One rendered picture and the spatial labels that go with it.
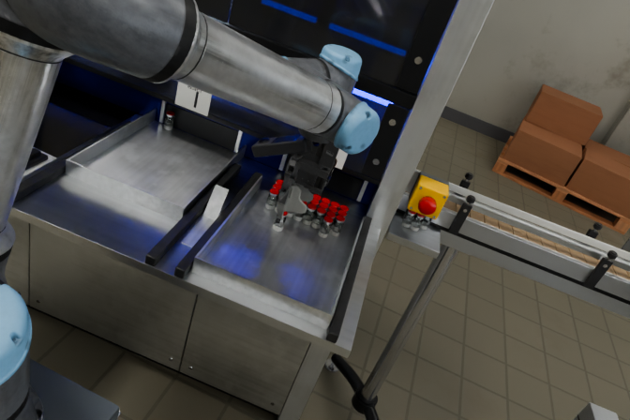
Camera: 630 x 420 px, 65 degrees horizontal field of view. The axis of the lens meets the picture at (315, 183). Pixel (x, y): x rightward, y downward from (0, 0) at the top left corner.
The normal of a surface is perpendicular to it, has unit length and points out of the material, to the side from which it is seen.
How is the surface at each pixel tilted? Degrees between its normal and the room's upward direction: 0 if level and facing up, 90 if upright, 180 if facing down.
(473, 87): 90
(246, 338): 90
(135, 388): 0
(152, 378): 0
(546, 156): 90
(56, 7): 90
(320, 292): 0
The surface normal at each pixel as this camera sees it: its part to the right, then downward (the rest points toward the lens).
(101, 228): 0.29, -0.82
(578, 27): -0.30, 0.41
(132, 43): 0.31, 0.66
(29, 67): 0.59, 0.55
